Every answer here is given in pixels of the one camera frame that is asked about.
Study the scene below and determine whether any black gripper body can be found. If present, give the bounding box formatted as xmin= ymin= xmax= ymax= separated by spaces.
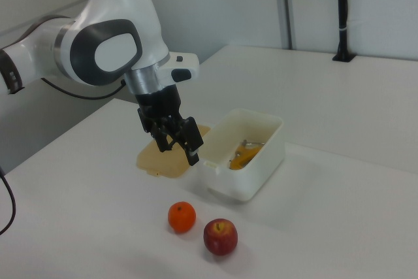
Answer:
xmin=135 ymin=85 xmax=183 ymax=133

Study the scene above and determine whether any orange toy fruit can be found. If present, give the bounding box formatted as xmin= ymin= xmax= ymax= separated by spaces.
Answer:
xmin=167 ymin=201 xmax=197 ymax=235

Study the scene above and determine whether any red toy apple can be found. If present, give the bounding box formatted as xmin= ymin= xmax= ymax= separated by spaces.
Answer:
xmin=203 ymin=218 xmax=239 ymax=257

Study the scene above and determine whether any white plastic container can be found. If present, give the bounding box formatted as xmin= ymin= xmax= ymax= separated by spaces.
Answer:
xmin=195 ymin=108 xmax=285 ymax=203

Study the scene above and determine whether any beige plastic lid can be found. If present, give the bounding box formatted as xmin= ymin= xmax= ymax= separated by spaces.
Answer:
xmin=135 ymin=123 xmax=214 ymax=180

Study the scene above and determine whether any yellow item with metal parts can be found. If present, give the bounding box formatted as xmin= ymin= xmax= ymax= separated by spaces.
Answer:
xmin=228 ymin=139 xmax=266 ymax=171

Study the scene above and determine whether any black pole with base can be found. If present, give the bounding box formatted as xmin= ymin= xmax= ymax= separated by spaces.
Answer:
xmin=332 ymin=0 xmax=355 ymax=63

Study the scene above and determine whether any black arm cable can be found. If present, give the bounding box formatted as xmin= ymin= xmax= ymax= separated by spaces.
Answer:
xmin=0 ymin=77 xmax=127 ymax=236

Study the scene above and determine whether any grey partition post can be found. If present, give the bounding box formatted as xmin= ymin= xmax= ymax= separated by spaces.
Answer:
xmin=280 ymin=0 xmax=297 ymax=50

